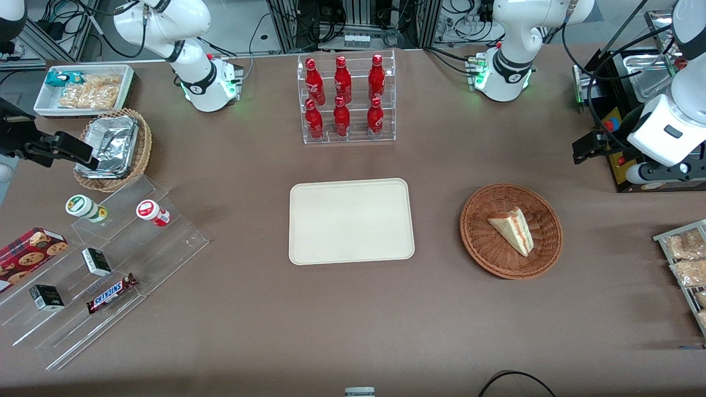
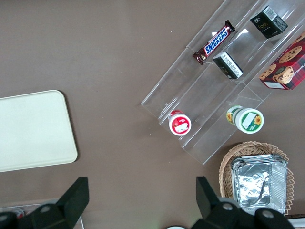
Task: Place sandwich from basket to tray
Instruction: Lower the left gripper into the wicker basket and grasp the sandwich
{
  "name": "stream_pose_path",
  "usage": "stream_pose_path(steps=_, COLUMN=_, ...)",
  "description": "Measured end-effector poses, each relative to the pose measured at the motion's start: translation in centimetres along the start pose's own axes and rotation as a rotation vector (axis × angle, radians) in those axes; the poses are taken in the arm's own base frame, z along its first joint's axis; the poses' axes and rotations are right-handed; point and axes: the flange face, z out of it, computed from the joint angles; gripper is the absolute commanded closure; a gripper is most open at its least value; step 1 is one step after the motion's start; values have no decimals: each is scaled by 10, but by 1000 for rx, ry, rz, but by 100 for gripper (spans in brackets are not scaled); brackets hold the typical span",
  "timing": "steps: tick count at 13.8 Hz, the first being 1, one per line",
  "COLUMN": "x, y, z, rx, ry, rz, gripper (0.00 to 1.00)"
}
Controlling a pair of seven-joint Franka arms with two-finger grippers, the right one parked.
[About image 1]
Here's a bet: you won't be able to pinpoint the light tan wicker basket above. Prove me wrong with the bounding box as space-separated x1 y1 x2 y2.
73 108 153 193

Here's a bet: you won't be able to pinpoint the brown Snickers chocolate bar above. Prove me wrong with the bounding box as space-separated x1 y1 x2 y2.
86 273 138 314

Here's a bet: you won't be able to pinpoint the clear acrylic bottle rack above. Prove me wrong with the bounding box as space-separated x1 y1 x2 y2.
297 49 397 145

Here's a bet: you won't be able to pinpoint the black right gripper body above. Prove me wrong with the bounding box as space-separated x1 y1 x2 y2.
0 98 38 161

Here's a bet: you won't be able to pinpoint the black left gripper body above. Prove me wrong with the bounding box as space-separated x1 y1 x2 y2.
619 103 644 133

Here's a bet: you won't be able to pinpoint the grey metal snack tray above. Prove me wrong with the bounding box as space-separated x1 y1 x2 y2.
653 219 706 338

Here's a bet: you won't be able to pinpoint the cream plastic serving tray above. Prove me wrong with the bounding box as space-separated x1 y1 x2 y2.
289 178 415 266

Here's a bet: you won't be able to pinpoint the black base cable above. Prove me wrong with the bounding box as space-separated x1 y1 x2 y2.
241 12 276 83

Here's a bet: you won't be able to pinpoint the small black carton box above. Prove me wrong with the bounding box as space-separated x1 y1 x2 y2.
82 248 113 277
29 285 65 312

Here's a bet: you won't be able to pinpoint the green lid white cup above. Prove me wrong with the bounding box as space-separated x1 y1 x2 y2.
65 195 109 224

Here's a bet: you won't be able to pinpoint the teal snack packet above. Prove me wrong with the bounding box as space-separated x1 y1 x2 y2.
45 72 83 87

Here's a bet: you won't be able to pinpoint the stainless steel warmer pan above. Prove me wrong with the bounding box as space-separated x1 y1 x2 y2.
626 49 680 103

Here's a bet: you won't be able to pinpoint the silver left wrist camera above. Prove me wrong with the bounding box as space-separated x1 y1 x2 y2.
625 160 706 186

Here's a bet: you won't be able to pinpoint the brown round wicker basket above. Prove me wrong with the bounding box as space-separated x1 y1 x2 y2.
460 183 563 280

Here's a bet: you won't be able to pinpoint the black food warmer appliance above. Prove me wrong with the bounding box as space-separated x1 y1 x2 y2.
572 10 706 194

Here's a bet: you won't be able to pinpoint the red cola bottle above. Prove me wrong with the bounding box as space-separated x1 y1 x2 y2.
368 54 386 101
333 96 351 137
367 97 384 137
305 58 326 105
334 56 352 104
305 99 324 140

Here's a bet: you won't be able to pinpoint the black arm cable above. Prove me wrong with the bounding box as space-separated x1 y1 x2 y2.
561 0 682 144

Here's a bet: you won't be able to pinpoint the black table cable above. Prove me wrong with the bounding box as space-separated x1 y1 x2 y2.
478 370 558 397

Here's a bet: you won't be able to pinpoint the stacked aluminium foil trays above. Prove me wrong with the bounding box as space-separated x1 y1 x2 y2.
76 115 138 179

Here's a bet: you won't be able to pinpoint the aluminium profile frame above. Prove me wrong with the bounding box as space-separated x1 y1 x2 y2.
15 0 103 62

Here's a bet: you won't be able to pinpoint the triangular sandwich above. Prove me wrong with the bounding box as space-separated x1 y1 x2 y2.
488 207 534 257

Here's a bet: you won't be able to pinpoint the red tartan cookie box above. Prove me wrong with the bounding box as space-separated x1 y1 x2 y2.
0 227 69 294

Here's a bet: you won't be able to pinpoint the aluminium equipment rack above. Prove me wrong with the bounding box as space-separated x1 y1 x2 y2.
268 0 442 51

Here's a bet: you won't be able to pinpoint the clear bag of crackers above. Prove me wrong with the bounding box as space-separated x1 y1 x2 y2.
58 74 123 109

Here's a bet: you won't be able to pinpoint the clear acrylic stepped shelf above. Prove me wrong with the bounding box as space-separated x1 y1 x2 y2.
0 175 210 371

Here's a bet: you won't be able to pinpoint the white rectangular snack tray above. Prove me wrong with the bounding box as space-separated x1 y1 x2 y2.
34 65 136 118

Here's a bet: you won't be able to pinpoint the white power strip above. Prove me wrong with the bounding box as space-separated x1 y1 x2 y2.
440 12 495 44

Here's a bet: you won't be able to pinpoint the red lid white cup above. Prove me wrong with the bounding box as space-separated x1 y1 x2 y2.
136 200 171 227

